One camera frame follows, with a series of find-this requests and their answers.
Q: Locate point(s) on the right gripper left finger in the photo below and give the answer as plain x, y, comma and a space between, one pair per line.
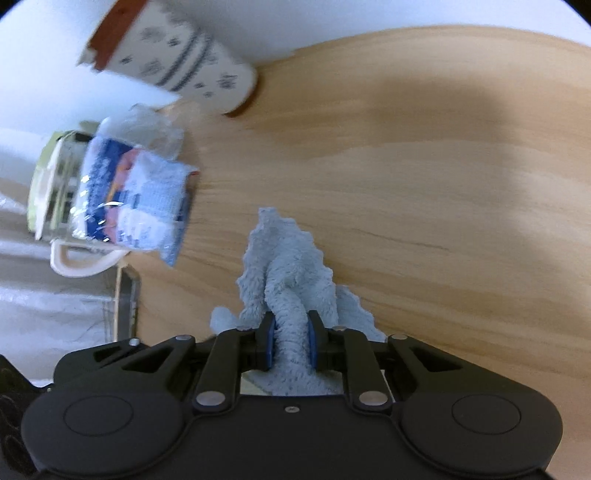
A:
224, 358

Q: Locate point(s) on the grey and pink cloth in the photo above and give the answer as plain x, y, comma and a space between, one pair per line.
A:
285, 273

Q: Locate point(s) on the glass kettle with cream lid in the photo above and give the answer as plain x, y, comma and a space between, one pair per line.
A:
55, 212

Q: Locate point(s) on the blue white plastic food bag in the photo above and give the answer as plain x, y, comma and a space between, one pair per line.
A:
134, 194

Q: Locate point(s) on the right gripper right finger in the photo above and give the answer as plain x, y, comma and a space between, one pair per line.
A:
356, 358

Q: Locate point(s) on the red lidded white tumbler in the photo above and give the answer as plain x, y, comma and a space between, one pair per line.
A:
153, 43

